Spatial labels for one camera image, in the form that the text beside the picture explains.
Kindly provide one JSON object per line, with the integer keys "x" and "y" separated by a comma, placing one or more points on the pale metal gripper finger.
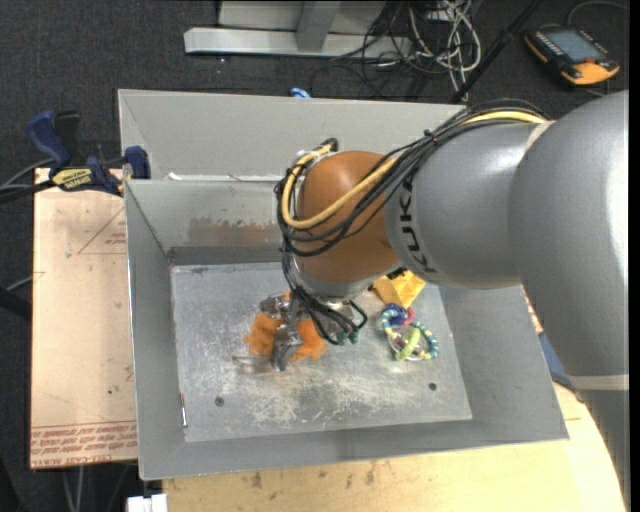
{"x": 252, "y": 364}
{"x": 285, "y": 356}

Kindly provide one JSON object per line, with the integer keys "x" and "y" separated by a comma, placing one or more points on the orange cloth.
{"x": 262, "y": 335}

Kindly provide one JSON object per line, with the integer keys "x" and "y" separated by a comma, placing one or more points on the grey metal bin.
{"x": 330, "y": 400}

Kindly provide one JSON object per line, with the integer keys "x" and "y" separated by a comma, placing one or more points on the yellow packet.
{"x": 402, "y": 292}

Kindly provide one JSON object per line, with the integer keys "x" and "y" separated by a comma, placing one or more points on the brown cardboard board red print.
{"x": 80, "y": 310}

